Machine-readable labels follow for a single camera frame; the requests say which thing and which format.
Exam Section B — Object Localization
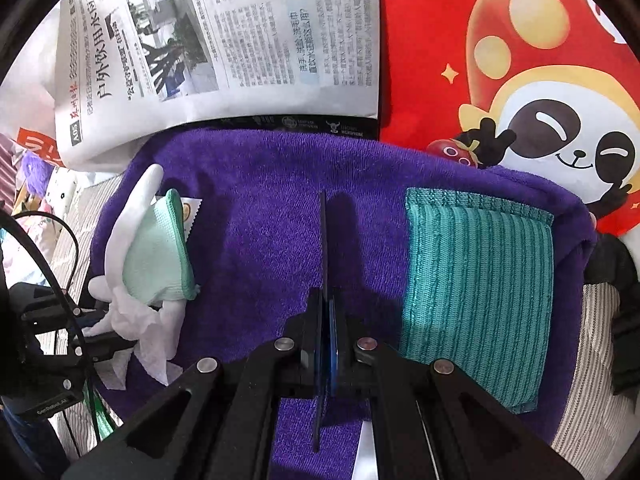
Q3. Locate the white paper tissue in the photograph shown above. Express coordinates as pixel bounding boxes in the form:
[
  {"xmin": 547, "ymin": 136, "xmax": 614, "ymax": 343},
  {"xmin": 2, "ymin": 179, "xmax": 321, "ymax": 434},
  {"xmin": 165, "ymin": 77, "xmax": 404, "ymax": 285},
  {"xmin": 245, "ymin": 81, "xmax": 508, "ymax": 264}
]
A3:
[{"xmin": 82, "ymin": 296, "xmax": 186, "ymax": 386}]

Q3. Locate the green wet wipe sachet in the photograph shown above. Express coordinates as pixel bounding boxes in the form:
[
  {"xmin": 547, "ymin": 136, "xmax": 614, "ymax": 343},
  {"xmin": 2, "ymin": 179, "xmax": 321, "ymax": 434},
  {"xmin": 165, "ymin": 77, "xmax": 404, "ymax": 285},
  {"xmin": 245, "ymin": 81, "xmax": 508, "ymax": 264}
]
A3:
[{"xmin": 84, "ymin": 377, "xmax": 117, "ymax": 443}]

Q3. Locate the teal striped scrubbing pad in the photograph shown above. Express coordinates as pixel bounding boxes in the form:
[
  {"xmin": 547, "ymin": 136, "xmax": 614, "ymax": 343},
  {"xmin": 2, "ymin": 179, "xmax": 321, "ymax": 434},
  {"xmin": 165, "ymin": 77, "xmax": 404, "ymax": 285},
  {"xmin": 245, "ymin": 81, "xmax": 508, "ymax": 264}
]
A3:
[{"xmin": 399, "ymin": 188, "xmax": 554, "ymax": 414}]

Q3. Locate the white melamine sponge block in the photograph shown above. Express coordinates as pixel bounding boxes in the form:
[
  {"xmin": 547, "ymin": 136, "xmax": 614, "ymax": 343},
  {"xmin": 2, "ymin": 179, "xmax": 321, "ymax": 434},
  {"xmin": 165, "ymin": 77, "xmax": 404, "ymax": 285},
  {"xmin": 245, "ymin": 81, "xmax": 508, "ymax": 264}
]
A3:
[{"xmin": 352, "ymin": 420, "xmax": 378, "ymax": 480}]

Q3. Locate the striped grey bed sheet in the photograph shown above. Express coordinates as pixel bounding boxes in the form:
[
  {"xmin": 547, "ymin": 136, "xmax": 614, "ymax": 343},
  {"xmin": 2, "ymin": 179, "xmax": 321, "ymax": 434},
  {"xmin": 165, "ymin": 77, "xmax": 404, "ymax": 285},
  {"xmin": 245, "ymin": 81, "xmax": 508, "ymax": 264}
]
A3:
[{"xmin": 37, "ymin": 171, "xmax": 640, "ymax": 480}]

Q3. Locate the purple terry towel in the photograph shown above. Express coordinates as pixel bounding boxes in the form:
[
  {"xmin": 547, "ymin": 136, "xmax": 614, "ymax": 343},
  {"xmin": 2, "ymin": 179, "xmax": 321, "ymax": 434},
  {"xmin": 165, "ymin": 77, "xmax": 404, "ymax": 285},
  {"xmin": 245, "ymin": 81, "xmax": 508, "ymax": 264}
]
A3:
[{"xmin": 70, "ymin": 130, "xmax": 594, "ymax": 479}]

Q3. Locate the white Nike waist bag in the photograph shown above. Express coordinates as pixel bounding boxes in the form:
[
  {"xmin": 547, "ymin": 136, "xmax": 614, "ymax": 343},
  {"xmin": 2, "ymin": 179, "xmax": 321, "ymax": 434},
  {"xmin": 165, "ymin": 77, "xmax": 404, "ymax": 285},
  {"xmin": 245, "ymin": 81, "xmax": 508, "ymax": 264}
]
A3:
[{"xmin": 581, "ymin": 231, "xmax": 640, "ymax": 399}]

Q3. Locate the white Miniso plastic bag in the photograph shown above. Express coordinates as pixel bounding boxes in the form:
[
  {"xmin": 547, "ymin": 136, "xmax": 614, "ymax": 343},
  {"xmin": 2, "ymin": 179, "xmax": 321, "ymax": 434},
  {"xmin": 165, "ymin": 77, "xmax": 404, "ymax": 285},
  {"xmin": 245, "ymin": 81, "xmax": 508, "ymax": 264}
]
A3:
[{"xmin": 1, "ymin": 4, "xmax": 64, "ymax": 167}]

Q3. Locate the folded newspaper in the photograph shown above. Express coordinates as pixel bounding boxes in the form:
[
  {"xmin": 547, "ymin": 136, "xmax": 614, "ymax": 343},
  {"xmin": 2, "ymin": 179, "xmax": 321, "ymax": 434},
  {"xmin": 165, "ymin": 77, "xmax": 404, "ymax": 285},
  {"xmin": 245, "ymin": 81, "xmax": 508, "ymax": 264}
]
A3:
[{"xmin": 55, "ymin": 0, "xmax": 381, "ymax": 171}]

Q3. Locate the red panda paper bag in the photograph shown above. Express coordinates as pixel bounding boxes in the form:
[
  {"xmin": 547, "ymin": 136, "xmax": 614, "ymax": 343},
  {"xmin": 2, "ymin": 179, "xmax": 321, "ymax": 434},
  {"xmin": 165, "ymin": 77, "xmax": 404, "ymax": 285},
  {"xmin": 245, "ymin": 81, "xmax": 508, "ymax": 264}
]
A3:
[{"xmin": 380, "ymin": 0, "xmax": 639, "ymax": 236}]

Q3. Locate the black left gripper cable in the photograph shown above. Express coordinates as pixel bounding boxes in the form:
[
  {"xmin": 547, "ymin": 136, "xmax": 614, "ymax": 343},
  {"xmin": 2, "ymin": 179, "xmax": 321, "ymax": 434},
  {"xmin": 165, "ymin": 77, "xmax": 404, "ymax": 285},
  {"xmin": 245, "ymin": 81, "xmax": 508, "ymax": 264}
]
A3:
[{"xmin": 0, "ymin": 208, "xmax": 101, "ymax": 441}]

